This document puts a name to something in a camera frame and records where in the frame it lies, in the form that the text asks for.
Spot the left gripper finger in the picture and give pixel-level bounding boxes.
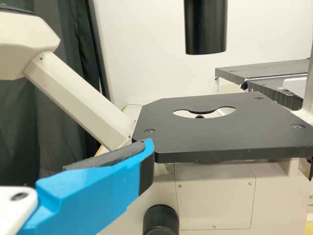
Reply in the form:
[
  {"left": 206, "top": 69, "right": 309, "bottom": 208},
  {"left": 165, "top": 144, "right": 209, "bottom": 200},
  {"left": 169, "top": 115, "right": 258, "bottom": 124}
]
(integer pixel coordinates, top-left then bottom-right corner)
[{"left": 17, "top": 138, "right": 156, "bottom": 235}]

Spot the cream microscope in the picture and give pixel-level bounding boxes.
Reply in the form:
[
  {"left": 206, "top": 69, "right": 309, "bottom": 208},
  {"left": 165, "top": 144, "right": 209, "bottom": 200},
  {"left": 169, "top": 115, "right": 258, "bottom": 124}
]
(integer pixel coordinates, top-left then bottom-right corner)
[{"left": 0, "top": 0, "right": 313, "bottom": 235}]

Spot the black platform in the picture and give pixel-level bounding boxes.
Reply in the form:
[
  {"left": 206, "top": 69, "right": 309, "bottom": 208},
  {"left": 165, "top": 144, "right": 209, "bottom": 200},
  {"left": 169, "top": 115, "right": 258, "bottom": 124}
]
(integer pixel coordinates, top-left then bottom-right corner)
[
  {"left": 241, "top": 75, "right": 309, "bottom": 111},
  {"left": 214, "top": 58, "right": 313, "bottom": 86}
]

